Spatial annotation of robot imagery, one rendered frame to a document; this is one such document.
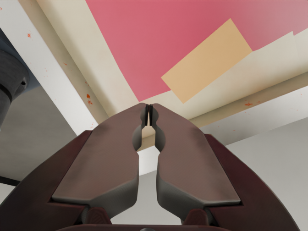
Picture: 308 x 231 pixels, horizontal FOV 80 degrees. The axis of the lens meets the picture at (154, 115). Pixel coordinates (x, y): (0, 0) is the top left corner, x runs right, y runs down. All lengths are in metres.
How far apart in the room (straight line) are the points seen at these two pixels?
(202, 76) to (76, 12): 0.17
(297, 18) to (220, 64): 0.09
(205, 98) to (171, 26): 0.10
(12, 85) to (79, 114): 0.34
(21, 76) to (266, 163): 3.49
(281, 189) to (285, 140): 0.82
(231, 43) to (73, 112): 0.21
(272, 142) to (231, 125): 3.55
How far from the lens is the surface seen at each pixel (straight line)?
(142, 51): 0.25
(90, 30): 0.27
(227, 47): 0.25
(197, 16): 0.25
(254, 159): 3.66
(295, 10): 0.28
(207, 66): 0.25
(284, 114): 0.26
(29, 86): 0.66
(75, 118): 0.26
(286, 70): 0.29
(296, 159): 3.72
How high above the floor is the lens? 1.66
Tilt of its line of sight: 38 degrees down
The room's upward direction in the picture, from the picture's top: 168 degrees clockwise
